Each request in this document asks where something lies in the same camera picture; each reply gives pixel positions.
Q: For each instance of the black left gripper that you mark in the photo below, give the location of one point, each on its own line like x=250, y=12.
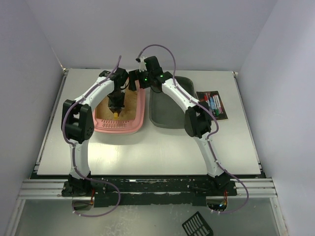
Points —
x=115, y=104

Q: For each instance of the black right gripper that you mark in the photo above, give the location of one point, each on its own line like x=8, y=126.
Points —
x=133, y=80

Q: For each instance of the pink litter box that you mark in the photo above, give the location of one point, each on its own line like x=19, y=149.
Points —
x=125, y=126

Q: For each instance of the dark grey plastic tray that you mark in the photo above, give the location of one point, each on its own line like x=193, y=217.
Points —
x=164, y=112

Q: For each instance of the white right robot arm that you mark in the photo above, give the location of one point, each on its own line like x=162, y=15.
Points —
x=197, y=121

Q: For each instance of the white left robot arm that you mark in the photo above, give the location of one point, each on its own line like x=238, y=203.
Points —
x=78, y=126

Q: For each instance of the dark hardcover book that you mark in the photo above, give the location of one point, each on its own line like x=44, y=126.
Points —
x=214, y=112

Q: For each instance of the light blue correction tape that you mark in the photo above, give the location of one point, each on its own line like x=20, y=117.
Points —
x=212, y=105

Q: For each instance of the green cap white marker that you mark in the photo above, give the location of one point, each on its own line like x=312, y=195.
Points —
x=218, y=112

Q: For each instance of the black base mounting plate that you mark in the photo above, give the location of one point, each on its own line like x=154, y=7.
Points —
x=107, y=194

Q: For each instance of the pink cap white marker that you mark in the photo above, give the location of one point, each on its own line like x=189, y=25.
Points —
x=219, y=104

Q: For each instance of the black slotted spatula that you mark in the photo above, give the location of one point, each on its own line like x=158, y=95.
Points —
x=197, y=226

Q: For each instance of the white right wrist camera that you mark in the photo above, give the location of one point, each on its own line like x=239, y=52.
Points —
x=142, y=64

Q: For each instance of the aluminium frame rail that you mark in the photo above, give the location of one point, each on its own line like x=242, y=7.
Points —
x=258, y=187

